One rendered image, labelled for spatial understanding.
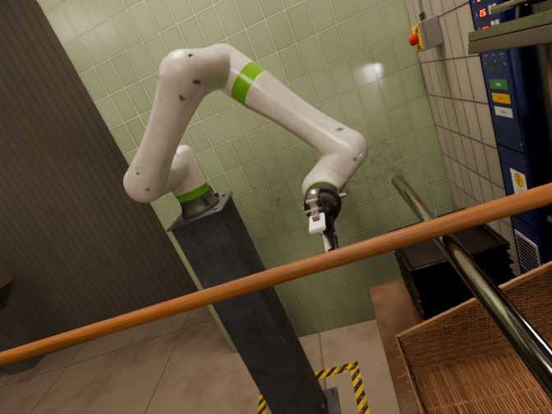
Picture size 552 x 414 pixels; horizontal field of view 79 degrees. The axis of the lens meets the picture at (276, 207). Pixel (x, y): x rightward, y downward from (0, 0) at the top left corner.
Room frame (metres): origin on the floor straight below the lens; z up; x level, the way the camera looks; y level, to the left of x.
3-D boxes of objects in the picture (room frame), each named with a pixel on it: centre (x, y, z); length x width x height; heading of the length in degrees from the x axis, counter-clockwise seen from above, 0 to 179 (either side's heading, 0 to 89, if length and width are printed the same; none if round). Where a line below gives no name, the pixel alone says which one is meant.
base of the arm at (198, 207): (1.30, 0.26, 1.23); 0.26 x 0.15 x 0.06; 170
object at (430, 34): (1.30, -0.77, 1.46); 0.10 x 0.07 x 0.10; 166
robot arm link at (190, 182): (1.23, 0.27, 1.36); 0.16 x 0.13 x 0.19; 145
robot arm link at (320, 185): (0.80, -0.12, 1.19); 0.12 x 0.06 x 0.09; 76
